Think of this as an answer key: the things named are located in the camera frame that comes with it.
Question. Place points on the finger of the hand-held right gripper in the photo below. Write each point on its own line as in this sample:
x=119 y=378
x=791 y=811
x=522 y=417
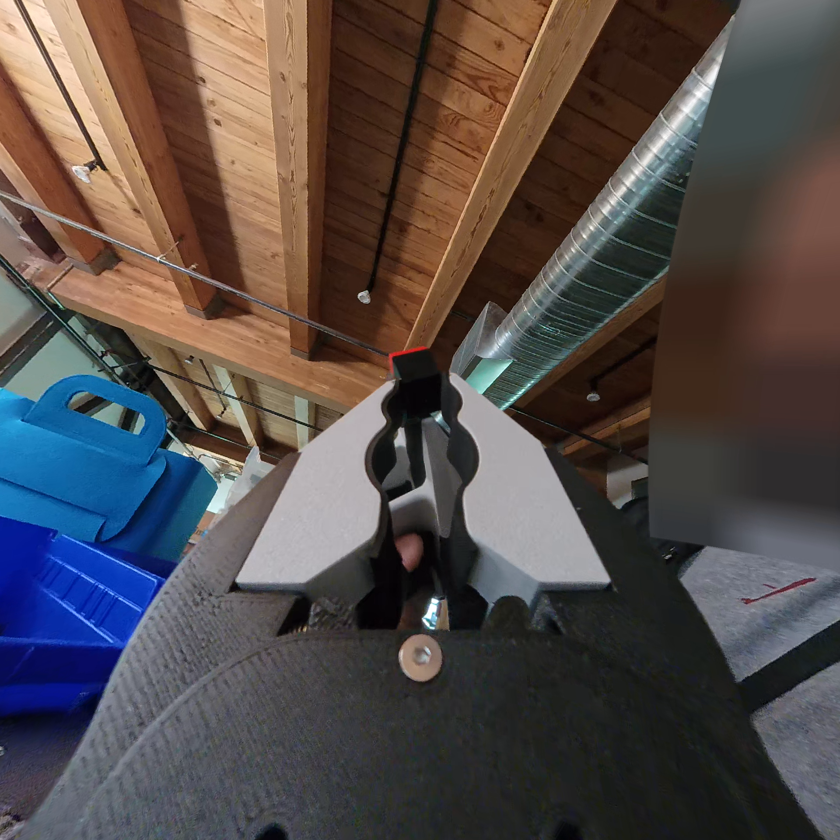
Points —
x=436 y=472

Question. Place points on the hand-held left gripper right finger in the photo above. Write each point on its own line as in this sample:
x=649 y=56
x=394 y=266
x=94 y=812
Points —
x=531 y=518

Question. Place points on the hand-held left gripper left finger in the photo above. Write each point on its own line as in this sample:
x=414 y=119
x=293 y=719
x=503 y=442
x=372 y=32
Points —
x=315 y=518

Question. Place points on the black and red brick piece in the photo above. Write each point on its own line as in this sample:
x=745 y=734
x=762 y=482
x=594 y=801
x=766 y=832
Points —
x=415 y=377

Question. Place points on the blue plastic bin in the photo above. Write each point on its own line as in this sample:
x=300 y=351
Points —
x=85 y=590

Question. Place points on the person's right hand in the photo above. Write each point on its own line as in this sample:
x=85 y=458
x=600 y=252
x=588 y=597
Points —
x=411 y=551

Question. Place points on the blue felt bag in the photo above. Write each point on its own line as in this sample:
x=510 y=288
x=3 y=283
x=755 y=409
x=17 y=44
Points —
x=79 y=472

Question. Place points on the person's grey shirt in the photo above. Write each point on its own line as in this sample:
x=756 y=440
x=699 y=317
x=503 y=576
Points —
x=774 y=656

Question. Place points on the metal ceiling pipe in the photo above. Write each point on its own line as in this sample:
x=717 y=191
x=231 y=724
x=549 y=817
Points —
x=164 y=262

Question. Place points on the silver ventilation duct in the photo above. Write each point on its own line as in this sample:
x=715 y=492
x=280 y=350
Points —
x=590 y=262

